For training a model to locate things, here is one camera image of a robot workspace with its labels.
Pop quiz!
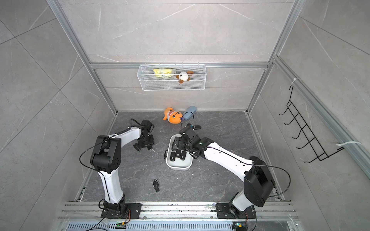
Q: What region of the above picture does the brown white plush dog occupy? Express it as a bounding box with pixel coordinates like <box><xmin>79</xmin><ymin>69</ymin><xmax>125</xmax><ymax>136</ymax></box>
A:
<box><xmin>176</xmin><ymin>71</ymin><xmax>194</xmax><ymax>85</ymax></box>

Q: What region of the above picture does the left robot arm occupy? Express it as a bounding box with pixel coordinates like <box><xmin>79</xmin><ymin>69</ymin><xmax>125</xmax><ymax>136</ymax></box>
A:
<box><xmin>88</xmin><ymin>119</ymin><xmax>155</xmax><ymax>220</ymax></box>

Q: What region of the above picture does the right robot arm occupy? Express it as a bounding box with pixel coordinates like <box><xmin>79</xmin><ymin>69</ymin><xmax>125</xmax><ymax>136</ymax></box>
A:
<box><xmin>165</xmin><ymin>123</ymin><xmax>276</xmax><ymax>219</ymax></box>

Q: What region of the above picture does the white wire wall basket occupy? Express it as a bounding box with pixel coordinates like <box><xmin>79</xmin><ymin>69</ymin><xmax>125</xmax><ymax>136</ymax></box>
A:
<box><xmin>137</xmin><ymin>63</ymin><xmax>207</xmax><ymax>91</ymax></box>

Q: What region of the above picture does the black key with buttons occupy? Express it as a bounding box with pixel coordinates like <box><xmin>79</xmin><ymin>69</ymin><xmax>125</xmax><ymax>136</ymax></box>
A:
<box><xmin>164</xmin><ymin>149</ymin><xmax>168</xmax><ymax>160</ymax></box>

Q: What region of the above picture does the yellow item in basket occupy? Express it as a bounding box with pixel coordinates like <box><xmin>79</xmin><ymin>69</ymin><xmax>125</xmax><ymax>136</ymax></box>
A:
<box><xmin>153</xmin><ymin>68</ymin><xmax>176</xmax><ymax>78</ymax></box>

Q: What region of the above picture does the white storage box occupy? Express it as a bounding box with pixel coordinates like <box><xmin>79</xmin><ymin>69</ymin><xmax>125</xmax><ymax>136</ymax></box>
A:
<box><xmin>166</xmin><ymin>134</ymin><xmax>193</xmax><ymax>171</ymax></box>

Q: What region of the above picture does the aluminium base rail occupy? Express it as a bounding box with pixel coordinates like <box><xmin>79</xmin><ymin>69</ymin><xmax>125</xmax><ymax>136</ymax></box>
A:
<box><xmin>56</xmin><ymin>201</ymin><xmax>303</xmax><ymax>231</ymax></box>

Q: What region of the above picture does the black VW key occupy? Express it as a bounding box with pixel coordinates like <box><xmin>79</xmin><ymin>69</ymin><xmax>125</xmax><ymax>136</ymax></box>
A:
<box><xmin>175</xmin><ymin>150</ymin><xmax>181</xmax><ymax>158</ymax></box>

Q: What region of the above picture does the black wall hook rack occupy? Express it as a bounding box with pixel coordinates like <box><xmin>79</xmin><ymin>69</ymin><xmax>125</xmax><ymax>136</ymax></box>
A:
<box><xmin>278</xmin><ymin>85</ymin><xmax>345</xmax><ymax>164</ymax></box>

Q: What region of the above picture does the black silver key front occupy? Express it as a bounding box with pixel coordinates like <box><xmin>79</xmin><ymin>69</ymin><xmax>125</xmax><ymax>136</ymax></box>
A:
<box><xmin>152</xmin><ymin>179</ymin><xmax>160</xmax><ymax>192</ymax></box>

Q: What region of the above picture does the orange plush toy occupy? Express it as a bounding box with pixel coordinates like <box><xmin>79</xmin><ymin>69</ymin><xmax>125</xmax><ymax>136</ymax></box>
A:
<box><xmin>163</xmin><ymin>107</ymin><xmax>183</xmax><ymax>124</ymax></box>

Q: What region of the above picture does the blue grey pouch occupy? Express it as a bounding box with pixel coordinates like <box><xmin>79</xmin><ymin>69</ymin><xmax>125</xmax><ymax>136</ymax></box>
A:
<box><xmin>182</xmin><ymin>106</ymin><xmax>197</xmax><ymax>121</ymax></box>

